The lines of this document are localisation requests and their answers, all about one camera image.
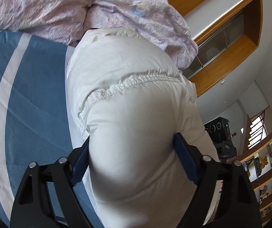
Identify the bright window with frame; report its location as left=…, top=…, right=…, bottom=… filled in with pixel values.
left=247, top=110, right=268, bottom=149

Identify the wooden door frame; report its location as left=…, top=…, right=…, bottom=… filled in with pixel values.
left=168, top=0, right=263, bottom=96

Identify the wooden bookshelf with items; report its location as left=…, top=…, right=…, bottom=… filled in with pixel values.
left=235, top=132, right=272, bottom=225

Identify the beige puffer down jacket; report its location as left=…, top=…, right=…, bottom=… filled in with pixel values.
left=66, top=28, right=218, bottom=227

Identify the blue white bed sheet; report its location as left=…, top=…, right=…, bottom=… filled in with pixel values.
left=0, top=29, right=105, bottom=228

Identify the pink floral duvet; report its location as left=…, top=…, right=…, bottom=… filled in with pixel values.
left=0, top=0, right=198, bottom=70

